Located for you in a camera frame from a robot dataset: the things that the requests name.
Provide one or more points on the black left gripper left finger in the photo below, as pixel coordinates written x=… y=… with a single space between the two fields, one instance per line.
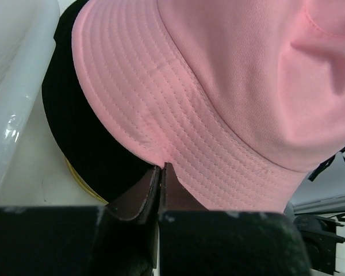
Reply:
x=115 y=239

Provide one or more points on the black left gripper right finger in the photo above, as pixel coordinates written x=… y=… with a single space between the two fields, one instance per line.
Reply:
x=197 y=241

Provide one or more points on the black bucket hat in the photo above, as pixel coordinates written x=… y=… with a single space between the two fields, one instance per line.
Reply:
x=103 y=163

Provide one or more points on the pink hat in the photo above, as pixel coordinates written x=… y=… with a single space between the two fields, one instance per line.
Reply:
x=243 y=98

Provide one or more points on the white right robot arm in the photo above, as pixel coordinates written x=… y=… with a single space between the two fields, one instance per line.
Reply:
x=324 y=239

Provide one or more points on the white plastic basket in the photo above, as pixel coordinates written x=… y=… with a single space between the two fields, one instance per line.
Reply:
x=26 y=47

